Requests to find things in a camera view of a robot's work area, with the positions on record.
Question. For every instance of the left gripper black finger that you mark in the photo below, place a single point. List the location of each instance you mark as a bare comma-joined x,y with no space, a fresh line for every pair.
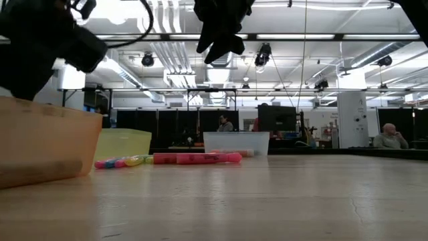
20,85

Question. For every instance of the orange translucent plastic bin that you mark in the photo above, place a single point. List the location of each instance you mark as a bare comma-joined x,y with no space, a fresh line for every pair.
47,140

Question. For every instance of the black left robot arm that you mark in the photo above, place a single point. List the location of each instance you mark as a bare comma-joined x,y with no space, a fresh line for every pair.
30,13

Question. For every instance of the white round pillar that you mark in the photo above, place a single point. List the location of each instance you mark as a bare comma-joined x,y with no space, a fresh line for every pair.
351,120

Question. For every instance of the slim blue highlighter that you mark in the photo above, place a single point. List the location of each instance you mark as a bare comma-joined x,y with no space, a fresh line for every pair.
109,163

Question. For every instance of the yellow translucent plastic bin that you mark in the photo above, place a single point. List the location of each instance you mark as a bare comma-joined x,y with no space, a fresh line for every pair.
123,144

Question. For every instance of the black hanging spotlight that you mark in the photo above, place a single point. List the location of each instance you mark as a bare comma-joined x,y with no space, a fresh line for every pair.
321,84
147,60
263,55
384,61

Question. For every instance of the black computer monitor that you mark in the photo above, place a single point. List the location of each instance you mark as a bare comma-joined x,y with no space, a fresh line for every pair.
277,118

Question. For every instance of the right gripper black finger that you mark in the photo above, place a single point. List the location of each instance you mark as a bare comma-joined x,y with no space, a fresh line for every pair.
205,41
225,45

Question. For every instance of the black curtain partition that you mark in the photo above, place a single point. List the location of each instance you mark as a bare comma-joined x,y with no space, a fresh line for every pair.
394,115
167,129

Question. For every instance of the clear plastic bin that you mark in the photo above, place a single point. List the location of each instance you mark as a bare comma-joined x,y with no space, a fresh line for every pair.
234,140

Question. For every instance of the person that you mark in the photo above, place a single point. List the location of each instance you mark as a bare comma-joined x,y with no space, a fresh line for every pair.
389,140
255,124
225,125

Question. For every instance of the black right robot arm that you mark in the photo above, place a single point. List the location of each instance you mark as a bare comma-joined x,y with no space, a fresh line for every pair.
418,16

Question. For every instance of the multicolour small marker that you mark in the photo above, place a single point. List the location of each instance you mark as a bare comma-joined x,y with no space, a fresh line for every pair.
133,161

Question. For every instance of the black distant truss frame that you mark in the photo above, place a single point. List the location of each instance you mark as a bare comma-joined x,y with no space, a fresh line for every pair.
207,90

